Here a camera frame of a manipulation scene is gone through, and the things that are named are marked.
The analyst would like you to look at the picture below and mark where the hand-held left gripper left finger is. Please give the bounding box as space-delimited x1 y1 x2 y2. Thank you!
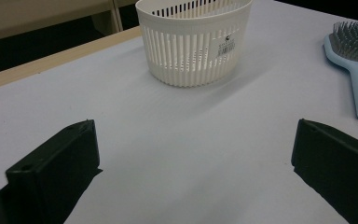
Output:
0 119 103 224

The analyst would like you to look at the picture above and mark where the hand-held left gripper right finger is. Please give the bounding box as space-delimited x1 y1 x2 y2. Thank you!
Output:
291 118 358 224

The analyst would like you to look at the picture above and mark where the white slotted plastic basket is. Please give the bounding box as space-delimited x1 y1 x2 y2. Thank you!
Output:
134 0 255 88

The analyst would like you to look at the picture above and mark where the beige cabinet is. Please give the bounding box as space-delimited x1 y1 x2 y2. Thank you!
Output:
0 0 139 45

